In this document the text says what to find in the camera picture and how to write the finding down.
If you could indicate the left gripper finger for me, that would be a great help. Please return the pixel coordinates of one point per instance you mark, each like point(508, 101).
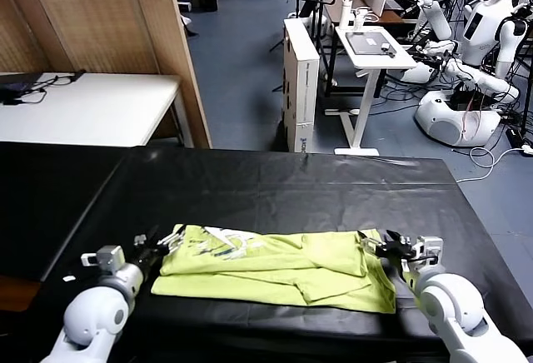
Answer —
point(170, 242)
point(143, 240)

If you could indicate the white humanoid robot with base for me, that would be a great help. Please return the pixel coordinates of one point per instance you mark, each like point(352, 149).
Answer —
point(479, 26)

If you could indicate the small white standing desk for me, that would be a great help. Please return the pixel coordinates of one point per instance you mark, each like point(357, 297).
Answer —
point(366, 88)

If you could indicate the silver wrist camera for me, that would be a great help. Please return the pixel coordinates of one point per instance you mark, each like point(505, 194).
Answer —
point(106, 259)
point(429, 248)

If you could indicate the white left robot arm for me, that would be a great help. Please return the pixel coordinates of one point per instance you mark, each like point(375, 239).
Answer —
point(96, 317)

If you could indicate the brown desk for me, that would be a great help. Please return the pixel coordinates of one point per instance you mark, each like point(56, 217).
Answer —
point(395, 17)

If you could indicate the grey closed laptop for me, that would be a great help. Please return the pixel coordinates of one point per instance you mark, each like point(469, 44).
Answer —
point(366, 42)

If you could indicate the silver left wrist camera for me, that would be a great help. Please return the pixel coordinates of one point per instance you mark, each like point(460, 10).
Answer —
point(106, 259)

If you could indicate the small white tag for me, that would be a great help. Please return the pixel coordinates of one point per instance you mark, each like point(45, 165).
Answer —
point(68, 278)

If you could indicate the white cup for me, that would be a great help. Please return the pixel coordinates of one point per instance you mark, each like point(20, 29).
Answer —
point(359, 21)

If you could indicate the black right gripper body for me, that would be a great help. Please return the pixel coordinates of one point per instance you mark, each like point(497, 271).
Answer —
point(395, 255)

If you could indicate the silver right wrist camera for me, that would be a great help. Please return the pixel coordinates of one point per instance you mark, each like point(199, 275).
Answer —
point(429, 248)

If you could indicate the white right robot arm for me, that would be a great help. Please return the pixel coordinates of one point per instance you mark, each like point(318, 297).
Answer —
point(454, 313)

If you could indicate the white bottle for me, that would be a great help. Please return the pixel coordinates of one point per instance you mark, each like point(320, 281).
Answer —
point(345, 15)

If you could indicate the yellow-green t-shirt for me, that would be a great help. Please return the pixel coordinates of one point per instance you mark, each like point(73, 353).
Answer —
point(283, 271)

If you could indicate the wooden partition panel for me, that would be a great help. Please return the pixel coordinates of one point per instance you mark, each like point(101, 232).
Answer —
point(104, 17)

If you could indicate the white table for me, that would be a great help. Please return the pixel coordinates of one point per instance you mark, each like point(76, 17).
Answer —
point(104, 109)

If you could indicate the black laptop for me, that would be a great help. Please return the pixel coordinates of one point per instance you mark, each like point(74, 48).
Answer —
point(16, 87)

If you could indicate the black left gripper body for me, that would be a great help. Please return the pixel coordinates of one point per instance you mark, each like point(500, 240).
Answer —
point(145, 259)

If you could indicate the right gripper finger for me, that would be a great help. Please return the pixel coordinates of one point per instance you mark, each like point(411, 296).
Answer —
point(399, 241)
point(367, 244)

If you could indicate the tall white cardboard box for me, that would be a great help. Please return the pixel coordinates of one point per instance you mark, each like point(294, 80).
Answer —
point(297, 71)

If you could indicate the black tablecloth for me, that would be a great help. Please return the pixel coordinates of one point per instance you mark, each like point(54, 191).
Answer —
point(291, 196)
point(50, 205)

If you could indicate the black power strip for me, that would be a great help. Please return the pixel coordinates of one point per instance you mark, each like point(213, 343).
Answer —
point(514, 136)

